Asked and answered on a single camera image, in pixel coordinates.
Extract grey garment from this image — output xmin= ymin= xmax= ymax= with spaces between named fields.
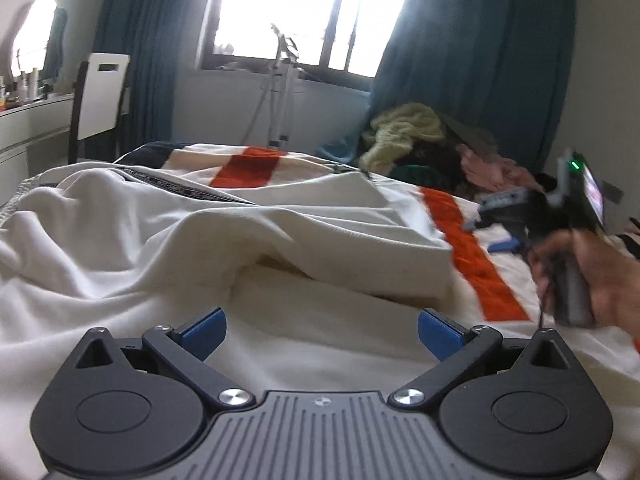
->
xmin=439 ymin=114 xmax=502 ymax=155

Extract row of cosmetic bottles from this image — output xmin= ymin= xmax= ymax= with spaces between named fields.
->
xmin=0 ymin=67 xmax=55 ymax=112

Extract dark patterned clothes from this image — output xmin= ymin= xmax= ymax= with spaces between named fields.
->
xmin=395 ymin=144 xmax=467 ymax=187

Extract white pants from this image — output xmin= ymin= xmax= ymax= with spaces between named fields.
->
xmin=0 ymin=164 xmax=481 ymax=441

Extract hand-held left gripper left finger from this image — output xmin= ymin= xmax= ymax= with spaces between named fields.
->
xmin=75 ymin=306 xmax=257 ymax=415

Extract window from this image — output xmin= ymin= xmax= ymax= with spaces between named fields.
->
xmin=196 ymin=0 xmax=417 ymax=80

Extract blue curtain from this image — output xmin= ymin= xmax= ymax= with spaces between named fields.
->
xmin=367 ymin=0 xmax=582 ymax=192
xmin=94 ymin=0 xmax=223 ymax=147

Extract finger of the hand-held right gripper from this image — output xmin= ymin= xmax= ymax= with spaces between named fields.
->
xmin=487 ymin=238 xmax=524 ymax=256

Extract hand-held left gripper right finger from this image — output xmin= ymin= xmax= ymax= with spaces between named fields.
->
xmin=389 ymin=307 xmax=571 ymax=413

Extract striped blanket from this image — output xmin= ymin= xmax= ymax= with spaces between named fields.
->
xmin=112 ymin=141 xmax=640 ymax=466

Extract white chair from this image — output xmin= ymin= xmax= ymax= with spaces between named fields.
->
xmin=67 ymin=52 xmax=132 ymax=166

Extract garment steamer stand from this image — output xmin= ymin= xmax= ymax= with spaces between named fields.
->
xmin=247 ymin=22 xmax=307 ymax=152

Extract oval mirror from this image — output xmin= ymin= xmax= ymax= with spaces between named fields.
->
xmin=10 ymin=0 xmax=57 ymax=82

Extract dark teal hanging cloth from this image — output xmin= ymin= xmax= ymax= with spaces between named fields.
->
xmin=42 ymin=7 xmax=69 ymax=84

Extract pink garment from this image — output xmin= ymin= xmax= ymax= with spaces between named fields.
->
xmin=457 ymin=144 xmax=547 ymax=197

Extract yellow knitted blanket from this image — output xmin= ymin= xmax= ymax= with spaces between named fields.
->
xmin=360 ymin=102 xmax=447 ymax=174

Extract teal garment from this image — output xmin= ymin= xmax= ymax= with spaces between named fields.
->
xmin=389 ymin=162 xmax=452 ymax=187

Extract white dressing table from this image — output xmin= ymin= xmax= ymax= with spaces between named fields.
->
xmin=0 ymin=91 xmax=79 ymax=207

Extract person's right hand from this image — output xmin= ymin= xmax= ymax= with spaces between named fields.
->
xmin=527 ymin=229 xmax=640 ymax=334

